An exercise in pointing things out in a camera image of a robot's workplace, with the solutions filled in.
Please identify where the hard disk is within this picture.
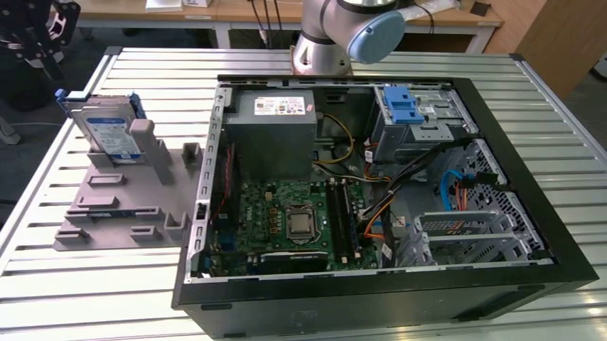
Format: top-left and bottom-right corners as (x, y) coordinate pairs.
(55, 90), (146, 166)

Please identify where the orange wire with black connector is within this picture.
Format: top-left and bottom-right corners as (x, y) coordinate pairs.
(454, 170), (513, 214)

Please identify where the metal disk bay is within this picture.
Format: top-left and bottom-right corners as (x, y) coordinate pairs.
(411, 211), (544, 268)

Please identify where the black chair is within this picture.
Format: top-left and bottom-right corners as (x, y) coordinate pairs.
(0, 35), (63, 112)

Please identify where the wooden desk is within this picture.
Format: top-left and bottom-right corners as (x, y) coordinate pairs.
(78, 0), (505, 49)

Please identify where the grey parts rack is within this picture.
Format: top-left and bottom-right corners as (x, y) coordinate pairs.
(53, 119), (209, 253)

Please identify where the black case fan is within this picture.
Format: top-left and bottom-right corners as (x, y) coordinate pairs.
(210, 141), (243, 230)

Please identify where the grey power supply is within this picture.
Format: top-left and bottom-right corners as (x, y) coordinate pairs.
(222, 88), (321, 182)

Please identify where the green motherboard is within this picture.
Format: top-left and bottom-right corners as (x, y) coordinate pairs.
(209, 179), (383, 276)

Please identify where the silver CPU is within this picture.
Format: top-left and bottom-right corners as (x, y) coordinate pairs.
(287, 212), (318, 236)

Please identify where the blue drive latch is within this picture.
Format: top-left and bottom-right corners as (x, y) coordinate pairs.
(383, 86), (428, 125)

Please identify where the black CPU socket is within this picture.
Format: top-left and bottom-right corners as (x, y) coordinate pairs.
(281, 203), (325, 247)

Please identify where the black graphics card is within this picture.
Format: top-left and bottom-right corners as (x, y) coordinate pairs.
(245, 249), (330, 275)

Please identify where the black PC case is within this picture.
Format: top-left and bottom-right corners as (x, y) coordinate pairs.
(170, 73), (600, 338)

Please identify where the wooden cabinet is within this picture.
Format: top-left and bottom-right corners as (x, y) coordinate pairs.
(514, 0), (607, 100)

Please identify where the red twisted fan wire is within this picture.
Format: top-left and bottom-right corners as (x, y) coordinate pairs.
(214, 144), (238, 220)

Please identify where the yellow wire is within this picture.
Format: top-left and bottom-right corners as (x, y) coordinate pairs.
(313, 112), (358, 166)

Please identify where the orange wire with white label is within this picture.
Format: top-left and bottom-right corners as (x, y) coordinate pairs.
(363, 140), (381, 164)

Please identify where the white cable duct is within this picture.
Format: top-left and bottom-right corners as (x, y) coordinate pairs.
(398, 0), (465, 22)

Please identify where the black wire bundle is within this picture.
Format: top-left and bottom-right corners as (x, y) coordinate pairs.
(379, 140), (474, 269)

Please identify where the thin orange wire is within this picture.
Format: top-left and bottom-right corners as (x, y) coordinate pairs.
(363, 201), (395, 243)

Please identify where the blue wire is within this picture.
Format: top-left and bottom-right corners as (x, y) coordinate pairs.
(438, 168), (477, 215)

